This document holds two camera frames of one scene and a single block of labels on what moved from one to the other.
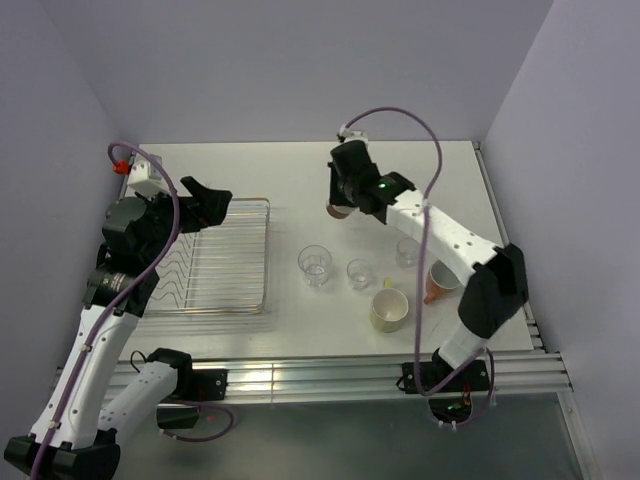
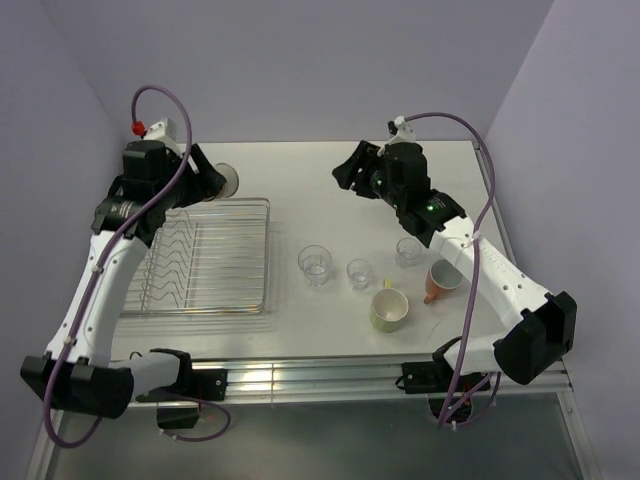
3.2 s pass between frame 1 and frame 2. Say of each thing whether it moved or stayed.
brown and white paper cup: moved
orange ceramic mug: stayed
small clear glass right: stayed
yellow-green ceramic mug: stayed
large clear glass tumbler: stayed
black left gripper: moved
